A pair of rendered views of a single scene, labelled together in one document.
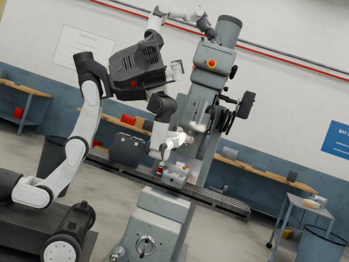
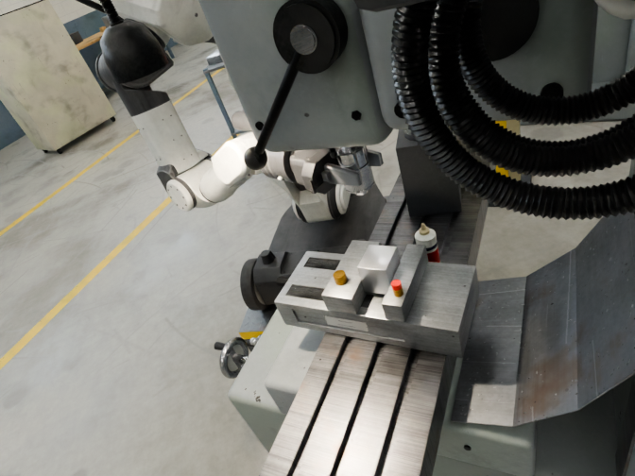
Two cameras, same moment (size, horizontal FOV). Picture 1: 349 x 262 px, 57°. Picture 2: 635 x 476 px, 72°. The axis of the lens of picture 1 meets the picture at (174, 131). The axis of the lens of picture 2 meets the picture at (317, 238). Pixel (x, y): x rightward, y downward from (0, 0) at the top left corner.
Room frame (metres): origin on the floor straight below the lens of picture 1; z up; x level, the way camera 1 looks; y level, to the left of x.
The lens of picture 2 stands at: (2.54, -0.66, 1.55)
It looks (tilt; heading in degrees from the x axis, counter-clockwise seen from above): 36 degrees down; 120
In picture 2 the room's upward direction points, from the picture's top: 21 degrees counter-clockwise
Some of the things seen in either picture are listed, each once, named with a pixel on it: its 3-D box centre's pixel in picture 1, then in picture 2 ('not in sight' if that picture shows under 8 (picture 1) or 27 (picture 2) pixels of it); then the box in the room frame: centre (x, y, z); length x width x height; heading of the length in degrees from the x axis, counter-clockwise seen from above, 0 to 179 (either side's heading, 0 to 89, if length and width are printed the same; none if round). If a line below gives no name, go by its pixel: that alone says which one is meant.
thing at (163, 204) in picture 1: (167, 198); (405, 352); (2.33, -0.11, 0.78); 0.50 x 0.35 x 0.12; 174
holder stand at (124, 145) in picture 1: (127, 148); (430, 154); (2.37, 0.29, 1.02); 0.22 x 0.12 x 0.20; 95
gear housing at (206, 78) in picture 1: (208, 81); not in sight; (2.37, -0.12, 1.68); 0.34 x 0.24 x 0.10; 174
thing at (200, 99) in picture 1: (196, 110); not in sight; (2.22, -0.10, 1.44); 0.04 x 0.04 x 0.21; 84
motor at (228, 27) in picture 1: (224, 39); not in sight; (2.57, -0.14, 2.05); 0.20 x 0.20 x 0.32
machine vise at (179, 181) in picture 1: (176, 174); (371, 289); (2.29, -0.12, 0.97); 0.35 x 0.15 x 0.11; 172
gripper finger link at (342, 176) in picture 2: not in sight; (341, 178); (2.31, -0.14, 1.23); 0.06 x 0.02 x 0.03; 156
